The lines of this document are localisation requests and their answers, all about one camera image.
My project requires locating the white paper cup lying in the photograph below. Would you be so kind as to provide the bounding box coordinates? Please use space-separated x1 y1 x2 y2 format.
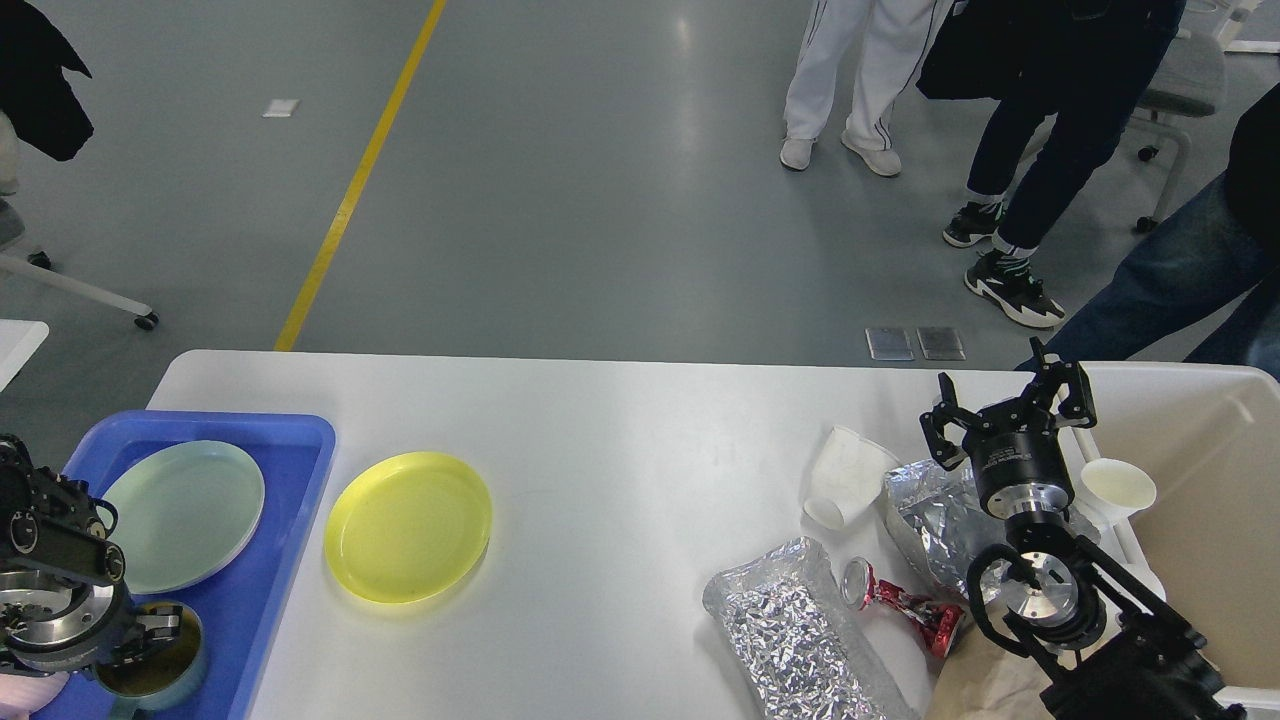
801 425 902 530

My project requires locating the white office chair right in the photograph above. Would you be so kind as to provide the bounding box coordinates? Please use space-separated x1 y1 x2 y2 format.
1128 29 1226 234

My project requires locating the pale green plate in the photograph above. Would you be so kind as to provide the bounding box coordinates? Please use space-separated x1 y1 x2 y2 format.
104 439 265 594

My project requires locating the yellow plastic plate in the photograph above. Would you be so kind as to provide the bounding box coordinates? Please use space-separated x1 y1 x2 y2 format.
323 451 494 605

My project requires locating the floor socket plate left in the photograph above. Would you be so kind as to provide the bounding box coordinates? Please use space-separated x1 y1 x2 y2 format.
865 327 915 363

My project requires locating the floor socket plate right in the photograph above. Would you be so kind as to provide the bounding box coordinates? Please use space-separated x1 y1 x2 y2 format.
916 325 966 363

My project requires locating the white paper cup upright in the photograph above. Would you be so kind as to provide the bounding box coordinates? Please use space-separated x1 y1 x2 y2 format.
1075 457 1158 530

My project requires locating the white side table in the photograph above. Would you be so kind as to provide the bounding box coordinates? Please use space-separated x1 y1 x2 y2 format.
0 318 50 389

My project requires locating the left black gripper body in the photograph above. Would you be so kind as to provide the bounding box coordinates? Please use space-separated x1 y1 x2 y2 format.
1 580 134 676

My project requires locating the person at right edge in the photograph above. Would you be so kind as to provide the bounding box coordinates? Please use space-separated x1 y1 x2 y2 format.
1044 88 1279 375

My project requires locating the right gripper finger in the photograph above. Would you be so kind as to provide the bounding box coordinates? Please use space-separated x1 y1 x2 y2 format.
920 373 989 471
1004 337 1098 433

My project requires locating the office chair left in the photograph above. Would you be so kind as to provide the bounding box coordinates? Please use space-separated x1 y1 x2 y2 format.
1 199 159 332

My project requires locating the silver foil bag front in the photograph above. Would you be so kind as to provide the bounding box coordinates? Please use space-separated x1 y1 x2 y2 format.
701 536 920 719

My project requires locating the dark teal cup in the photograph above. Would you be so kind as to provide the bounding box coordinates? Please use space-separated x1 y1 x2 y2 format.
91 601 209 719

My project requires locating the crushed red soda can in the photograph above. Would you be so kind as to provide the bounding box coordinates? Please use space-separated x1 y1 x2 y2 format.
841 557 966 659

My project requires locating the person in white trousers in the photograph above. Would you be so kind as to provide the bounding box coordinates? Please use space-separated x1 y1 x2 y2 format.
780 1 940 178

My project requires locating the pink cup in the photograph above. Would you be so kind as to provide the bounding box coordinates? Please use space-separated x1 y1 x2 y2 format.
1 673 70 719

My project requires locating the black jacket left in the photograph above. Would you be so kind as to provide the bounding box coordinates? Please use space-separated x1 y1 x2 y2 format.
1 1 93 161

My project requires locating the silver foil bag rear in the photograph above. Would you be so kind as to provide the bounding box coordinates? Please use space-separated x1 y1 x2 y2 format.
881 460 1101 601

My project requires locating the person with black sneakers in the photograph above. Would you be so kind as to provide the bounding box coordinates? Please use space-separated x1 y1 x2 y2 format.
943 1 1185 329

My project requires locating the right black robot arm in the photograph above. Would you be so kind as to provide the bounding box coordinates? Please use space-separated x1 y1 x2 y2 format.
920 338 1247 719

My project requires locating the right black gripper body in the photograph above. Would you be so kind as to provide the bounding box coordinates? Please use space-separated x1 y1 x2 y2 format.
963 402 1074 520

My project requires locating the beige plastic bin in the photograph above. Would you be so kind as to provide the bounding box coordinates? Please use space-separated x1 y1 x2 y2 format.
1085 363 1279 719

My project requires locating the blue plastic tray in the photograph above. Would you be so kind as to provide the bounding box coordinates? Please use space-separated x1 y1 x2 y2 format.
64 410 337 719

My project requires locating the floor socket plate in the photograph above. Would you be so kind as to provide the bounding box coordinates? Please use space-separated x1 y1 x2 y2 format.
916 325 966 363
865 327 915 363

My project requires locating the silver foil bag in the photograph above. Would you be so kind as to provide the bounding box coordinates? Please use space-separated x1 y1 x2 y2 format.
881 460 1101 601
701 536 920 719

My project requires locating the brown paper bag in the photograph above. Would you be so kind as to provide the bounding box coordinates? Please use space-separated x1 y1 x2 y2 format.
924 628 1052 719

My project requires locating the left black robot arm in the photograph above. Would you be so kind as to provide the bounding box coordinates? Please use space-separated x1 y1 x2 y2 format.
1 434 193 676

